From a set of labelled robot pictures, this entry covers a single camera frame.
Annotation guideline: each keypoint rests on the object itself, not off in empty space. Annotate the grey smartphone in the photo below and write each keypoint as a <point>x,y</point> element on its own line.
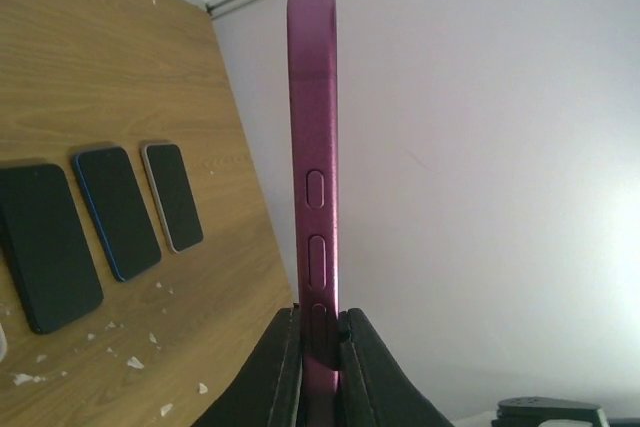
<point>167,176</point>

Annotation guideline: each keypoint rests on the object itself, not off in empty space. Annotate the purple phone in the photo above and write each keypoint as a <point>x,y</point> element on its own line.
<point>312,77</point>

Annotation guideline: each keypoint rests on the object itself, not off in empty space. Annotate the blue smartphone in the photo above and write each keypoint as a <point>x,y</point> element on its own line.
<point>114,201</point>

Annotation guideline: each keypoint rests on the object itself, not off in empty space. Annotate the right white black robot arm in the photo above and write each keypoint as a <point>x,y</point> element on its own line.
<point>534,411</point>

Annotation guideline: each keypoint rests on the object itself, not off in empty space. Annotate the beige phone case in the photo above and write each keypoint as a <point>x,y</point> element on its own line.
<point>3,344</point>

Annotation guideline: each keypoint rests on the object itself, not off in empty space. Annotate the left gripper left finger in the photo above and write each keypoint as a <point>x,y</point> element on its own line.
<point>266,390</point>

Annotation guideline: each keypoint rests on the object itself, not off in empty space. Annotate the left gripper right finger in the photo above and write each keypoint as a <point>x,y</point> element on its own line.
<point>374,390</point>

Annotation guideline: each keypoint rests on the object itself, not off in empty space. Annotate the black smartphone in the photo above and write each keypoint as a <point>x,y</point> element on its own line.
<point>46,250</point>

